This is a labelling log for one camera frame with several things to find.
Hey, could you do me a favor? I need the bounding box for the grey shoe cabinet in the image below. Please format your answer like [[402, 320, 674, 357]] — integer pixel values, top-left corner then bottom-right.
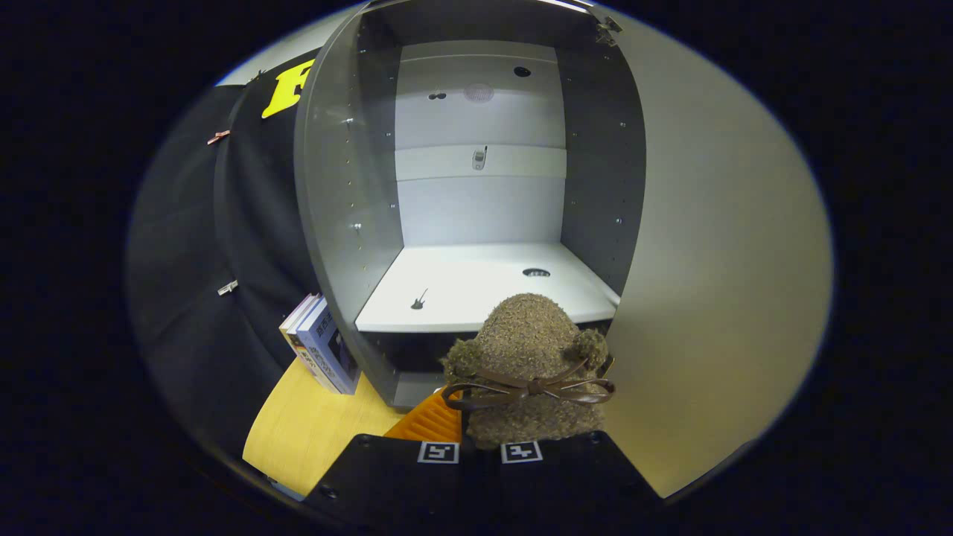
[[294, 0, 647, 410]]

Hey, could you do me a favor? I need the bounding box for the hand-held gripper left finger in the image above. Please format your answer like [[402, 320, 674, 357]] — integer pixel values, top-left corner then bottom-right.
[[302, 387, 483, 533]]

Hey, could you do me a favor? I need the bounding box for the blue cover book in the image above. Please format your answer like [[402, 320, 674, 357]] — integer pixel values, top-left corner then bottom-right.
[[296, 298, 362, 395]]

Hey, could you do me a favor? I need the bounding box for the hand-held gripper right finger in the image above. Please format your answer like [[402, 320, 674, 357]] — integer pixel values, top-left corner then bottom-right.
[[482, 430, 663, 533]]

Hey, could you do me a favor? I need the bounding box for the black backdrop cloth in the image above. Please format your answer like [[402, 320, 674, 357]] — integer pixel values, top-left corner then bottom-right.
[[127, 48, 328, 455]]

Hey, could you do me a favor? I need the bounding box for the beige shoe cabinet door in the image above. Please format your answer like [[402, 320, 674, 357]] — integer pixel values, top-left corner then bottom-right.
[[588, 7, 835, 500]]

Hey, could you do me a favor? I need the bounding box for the white cover book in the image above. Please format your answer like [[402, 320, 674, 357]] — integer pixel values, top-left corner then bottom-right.
[[279, 293, 328, 373]]

